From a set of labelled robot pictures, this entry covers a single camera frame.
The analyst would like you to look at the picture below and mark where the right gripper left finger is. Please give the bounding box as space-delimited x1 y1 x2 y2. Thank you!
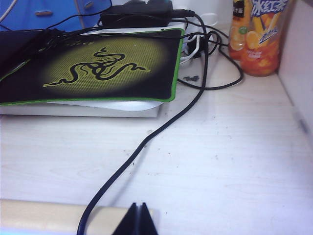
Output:
111 202 142 235

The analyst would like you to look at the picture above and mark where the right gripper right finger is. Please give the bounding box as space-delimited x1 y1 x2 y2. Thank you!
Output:
139 202 158 235

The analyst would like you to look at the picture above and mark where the large iced tea bottle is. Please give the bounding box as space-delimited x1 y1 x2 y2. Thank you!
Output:
241 0 288 78

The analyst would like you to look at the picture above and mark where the dark closed laptop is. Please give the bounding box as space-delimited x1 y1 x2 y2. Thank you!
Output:
0 30 49 79

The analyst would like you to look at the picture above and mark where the small orange juice bottle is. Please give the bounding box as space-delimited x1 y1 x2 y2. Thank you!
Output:
228 0 252 62

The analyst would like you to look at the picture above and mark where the white rounded riser board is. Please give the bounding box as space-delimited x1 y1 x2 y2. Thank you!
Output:
46 22 186 111

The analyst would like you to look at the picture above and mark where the white flat base board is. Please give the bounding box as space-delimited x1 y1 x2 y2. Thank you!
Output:
0 101 164 119

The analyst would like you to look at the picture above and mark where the black green-edged mouse pad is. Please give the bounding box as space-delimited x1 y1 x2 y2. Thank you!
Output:
0 28 186 106

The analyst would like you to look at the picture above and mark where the black power adapter brick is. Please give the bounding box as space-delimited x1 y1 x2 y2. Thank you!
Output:
100 3 174 28

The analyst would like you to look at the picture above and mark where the blue wooden organizer box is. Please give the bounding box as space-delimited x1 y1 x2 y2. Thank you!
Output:
0 0 112 32

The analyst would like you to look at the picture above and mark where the grey office partition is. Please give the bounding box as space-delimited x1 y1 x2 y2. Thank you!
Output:
277 0 313 134

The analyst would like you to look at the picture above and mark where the thick black power cable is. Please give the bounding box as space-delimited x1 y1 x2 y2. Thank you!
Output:
77 8 213 235

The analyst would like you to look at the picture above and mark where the black adapter output cable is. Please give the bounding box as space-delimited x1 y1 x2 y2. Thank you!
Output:
179 14 245 90

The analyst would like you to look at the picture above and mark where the white power cable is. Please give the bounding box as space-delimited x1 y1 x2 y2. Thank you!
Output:
180 33 206 62

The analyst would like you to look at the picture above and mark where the thin black mouse cable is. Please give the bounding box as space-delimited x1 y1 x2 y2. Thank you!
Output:
24 12 103 52

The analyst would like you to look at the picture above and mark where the white charging cable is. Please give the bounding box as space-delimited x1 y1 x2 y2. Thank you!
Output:
0 0 16 22

